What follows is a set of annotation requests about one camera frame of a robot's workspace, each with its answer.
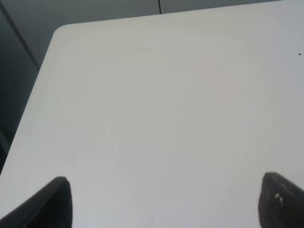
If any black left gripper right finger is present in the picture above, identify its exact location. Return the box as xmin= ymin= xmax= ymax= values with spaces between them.
xmin=258 ymin=172 xmax=304 ymax=228

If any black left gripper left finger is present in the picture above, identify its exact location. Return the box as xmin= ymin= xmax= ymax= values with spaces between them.
xmin=0 ymin=177 xmax=73 ymax=228

